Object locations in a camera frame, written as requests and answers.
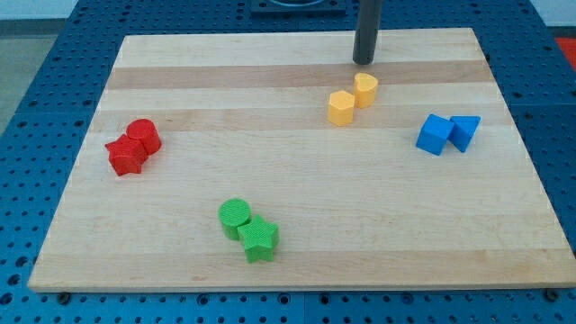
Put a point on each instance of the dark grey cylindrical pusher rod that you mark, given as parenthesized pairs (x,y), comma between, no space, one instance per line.
(366,32)

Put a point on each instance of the yellow hexagon block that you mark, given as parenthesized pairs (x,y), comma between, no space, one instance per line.
(341,108)

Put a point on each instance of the blue cube block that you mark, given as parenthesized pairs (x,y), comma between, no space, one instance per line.
(434,134)

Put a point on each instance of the blue triangle block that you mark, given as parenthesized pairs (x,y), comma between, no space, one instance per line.
(463,130)

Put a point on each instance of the light wooden board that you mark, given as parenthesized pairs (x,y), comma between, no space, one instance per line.
(358,207)

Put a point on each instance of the green cylinder block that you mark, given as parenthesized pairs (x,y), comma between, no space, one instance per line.
(232,214)

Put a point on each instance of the green star block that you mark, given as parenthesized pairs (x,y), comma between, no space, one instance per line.
(259,239)

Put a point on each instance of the red cylinder block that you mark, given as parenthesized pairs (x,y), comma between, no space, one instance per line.
(146,133)

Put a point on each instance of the red star block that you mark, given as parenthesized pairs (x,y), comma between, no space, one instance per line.
(126,155)

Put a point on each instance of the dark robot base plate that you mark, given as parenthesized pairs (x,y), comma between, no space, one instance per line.
(297,7)

